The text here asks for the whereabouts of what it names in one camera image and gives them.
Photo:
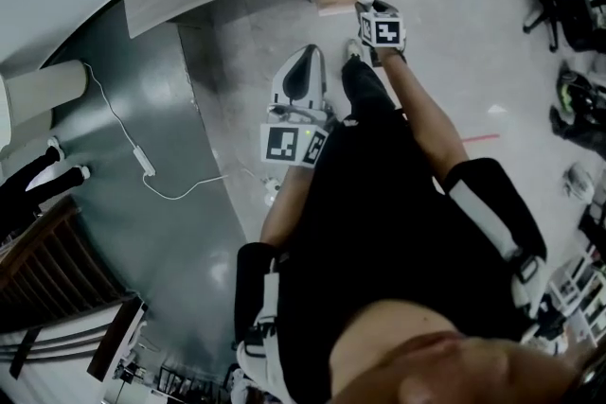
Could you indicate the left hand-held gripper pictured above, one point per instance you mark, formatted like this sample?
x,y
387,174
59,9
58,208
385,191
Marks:
x,y
279,144

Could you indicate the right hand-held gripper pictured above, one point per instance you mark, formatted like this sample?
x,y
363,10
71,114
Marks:
x,y
386,30

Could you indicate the person's left forearm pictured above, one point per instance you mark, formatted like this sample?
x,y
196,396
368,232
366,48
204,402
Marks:
x,y
284,213

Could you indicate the person's right forearm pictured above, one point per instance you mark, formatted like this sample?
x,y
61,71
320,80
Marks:
x,y
421,109

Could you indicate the person's pale shoe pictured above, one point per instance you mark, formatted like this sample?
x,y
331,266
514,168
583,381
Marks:
x,y
352,48

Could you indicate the person's black trouser leg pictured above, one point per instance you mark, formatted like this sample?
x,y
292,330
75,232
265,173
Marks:
x,y
367,85

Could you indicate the white charger plug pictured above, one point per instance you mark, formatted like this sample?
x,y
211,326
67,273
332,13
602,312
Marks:
x,y
272,191

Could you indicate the person's black shirt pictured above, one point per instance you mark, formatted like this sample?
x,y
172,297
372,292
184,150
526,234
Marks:
x,y
379,227

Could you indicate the white power strip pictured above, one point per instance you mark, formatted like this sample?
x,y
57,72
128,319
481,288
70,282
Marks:
x,y
144,162

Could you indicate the black and green helmet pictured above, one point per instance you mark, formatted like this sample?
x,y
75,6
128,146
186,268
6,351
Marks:
x,y
575,90

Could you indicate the dark clothing pile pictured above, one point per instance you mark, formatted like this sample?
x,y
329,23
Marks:
x,y
582,128

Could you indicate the beige cylindrical stool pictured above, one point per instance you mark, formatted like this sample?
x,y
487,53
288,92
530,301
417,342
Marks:
x,y
30,125
47,85

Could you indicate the grey helmet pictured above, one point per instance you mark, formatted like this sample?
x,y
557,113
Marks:
x,y
580,182

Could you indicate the white round table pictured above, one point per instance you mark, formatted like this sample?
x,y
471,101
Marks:
x,y
5,118

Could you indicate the dark wooden slatted bench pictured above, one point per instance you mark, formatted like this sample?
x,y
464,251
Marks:
x,y
47,269

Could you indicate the dark wooden board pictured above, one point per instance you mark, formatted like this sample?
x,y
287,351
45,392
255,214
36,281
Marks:
x,y
116,340

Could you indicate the black equipment clutter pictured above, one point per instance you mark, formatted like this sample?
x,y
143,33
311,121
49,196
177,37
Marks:
x,y
175,383

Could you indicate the person's face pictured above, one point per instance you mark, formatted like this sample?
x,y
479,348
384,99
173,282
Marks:
x,y
473,369

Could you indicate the white shelving rack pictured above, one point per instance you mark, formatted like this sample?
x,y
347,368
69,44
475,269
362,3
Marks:
x,y
575,288

